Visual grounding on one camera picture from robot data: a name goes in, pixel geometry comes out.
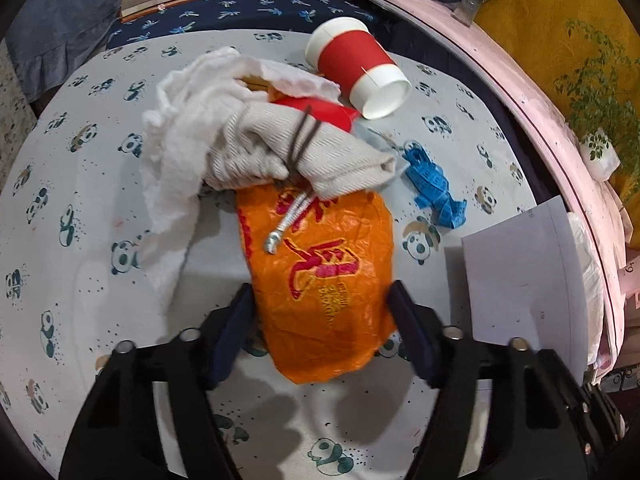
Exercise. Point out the orange plastic bag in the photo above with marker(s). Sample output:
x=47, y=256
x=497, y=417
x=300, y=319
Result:
x=320, y=285

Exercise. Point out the navy dragonfly print cloth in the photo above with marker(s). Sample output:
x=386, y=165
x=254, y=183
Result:
x=250, y=10

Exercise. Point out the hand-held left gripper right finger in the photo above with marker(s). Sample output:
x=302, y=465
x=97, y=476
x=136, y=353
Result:
x=415, y=332

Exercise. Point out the green plant in white pot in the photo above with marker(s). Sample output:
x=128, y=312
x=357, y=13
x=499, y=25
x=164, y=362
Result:
x=597, y=152

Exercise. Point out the white paper tissue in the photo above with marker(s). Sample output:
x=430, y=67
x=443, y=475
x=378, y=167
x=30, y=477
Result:
x=170, y=160

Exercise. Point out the red and white paper cup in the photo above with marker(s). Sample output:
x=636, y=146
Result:
x=350, y=60

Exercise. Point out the blue measuring tape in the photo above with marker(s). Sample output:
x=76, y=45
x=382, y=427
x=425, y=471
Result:
x=425, y=180

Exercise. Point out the pink cloth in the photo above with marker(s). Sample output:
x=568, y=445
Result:
x=500, y=70

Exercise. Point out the blue-grey cloth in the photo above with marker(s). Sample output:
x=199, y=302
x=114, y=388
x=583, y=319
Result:
x=60, y=25

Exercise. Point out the red packet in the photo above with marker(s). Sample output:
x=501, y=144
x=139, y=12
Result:
x=330, y=112

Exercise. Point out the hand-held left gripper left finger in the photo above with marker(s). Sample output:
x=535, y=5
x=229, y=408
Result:
x=235, y=331

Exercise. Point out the yellow cloth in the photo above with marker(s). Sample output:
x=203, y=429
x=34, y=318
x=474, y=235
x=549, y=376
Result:
x=550, y=0

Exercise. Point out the white paper sheet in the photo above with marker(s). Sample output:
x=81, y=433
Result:
x=520, y=285

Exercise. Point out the panda print sheet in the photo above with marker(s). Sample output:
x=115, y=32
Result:
x=100, y=260

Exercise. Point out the beige knitted cloth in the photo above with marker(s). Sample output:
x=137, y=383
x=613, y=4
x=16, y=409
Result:
x=260, y=135

